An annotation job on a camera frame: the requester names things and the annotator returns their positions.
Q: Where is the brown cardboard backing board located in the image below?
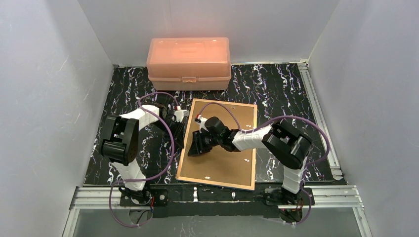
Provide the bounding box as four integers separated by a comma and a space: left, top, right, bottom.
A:
176, 99, 257, 190

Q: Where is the blue wooden picture frame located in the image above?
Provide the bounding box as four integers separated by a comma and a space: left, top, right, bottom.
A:
175, 98, 258, 192

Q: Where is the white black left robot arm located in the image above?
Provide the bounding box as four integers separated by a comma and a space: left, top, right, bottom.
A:
99, 104, 190, 191

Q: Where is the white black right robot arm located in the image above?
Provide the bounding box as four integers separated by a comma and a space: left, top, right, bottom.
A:
187, 117, 312, 195

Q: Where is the translucent pink plastic storage box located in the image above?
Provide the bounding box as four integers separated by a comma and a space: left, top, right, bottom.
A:
146, 38, 232, 91

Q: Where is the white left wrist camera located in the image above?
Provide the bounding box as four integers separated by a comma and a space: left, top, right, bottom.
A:
174, 110, 190, 122

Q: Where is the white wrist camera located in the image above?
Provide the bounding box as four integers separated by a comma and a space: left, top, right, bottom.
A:
174, 110, 190, 122
195, 115, 208, 131

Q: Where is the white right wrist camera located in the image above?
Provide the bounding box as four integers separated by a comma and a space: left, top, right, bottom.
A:
195, 115, 208, 131

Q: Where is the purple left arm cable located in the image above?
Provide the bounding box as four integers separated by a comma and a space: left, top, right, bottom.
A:
109, 92, 181, 229

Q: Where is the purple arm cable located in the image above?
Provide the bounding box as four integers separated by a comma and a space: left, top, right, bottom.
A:
195, 102, 331, 226
109, 92, 181, 229

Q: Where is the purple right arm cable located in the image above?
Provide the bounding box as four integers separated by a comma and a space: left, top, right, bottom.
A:
195, 102, 331, 226

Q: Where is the aluminium right side rail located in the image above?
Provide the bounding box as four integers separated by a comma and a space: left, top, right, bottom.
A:
297, 60, 343, 181

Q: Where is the aluminium front mounting rail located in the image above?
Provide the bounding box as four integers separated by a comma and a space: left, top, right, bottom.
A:
70, 183, 364, 209

